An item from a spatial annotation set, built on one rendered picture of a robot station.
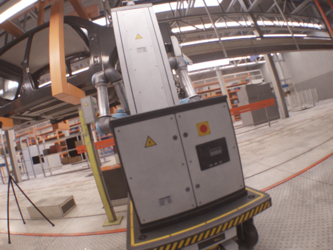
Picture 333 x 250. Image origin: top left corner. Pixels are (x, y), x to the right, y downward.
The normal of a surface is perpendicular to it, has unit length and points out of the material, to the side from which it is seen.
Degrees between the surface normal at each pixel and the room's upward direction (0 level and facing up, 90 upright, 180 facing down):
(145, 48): 90
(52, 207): 90
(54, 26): 90
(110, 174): 90
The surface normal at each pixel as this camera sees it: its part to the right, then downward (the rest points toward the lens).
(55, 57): 0.04, -0.04
